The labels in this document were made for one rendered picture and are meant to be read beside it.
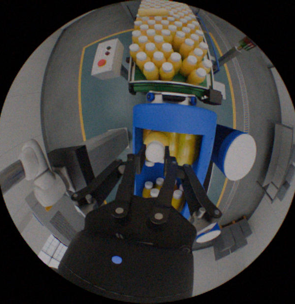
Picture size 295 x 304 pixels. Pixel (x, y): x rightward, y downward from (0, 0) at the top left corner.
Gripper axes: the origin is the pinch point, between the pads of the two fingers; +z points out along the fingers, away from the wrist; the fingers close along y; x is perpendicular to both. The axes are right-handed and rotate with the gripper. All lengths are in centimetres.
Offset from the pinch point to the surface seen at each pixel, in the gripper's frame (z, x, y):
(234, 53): 24, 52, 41
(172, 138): 20.2, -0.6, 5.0
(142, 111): 9.2, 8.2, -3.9
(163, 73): 24.4, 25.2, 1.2
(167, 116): 6.0, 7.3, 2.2
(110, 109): 129, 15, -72
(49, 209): 12, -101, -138
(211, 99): 29.0, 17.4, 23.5
